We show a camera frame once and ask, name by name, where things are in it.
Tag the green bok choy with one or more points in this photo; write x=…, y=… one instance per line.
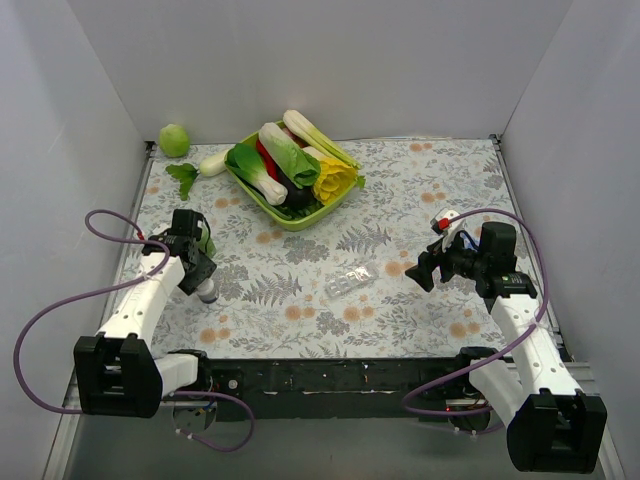
x=246, y=163

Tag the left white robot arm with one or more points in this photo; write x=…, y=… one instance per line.
x=116, y=373

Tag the napa cabbage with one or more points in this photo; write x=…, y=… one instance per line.
x=299, y=167

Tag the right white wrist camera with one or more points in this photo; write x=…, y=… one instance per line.
x=447, y=226

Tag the white cap pill bottle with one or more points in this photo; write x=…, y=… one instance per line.
x=207, y=292

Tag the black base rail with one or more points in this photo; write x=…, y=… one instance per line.
x=278, y=389

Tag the yellow lettuce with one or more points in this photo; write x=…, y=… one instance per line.
x=334, y=179

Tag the red chili pepper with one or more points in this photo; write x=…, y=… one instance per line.
x=269, y=163

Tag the green round cabbage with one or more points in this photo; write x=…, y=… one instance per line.
x=174, y=141

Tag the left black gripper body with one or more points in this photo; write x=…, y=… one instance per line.
x=198, y=273

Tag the green plastic tray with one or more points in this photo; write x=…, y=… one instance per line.
x=290, y=219

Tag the white green leek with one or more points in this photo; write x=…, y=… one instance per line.
x=300, y=126

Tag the dark purple eggplant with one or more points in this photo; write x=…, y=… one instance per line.
x=296, y=198

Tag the green cylindrical bottle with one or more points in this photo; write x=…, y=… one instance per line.
x=206, y=244

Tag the white radish with leaves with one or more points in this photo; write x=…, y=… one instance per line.
x=186, y=174

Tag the clear pill organizer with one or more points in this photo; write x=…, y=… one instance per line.
x=342, y=284

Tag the floral table mat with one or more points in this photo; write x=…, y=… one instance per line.
x=271, y=282

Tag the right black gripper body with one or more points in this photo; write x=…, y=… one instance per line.
x=433, y=267

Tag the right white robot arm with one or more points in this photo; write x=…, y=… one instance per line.
x=552, y=425

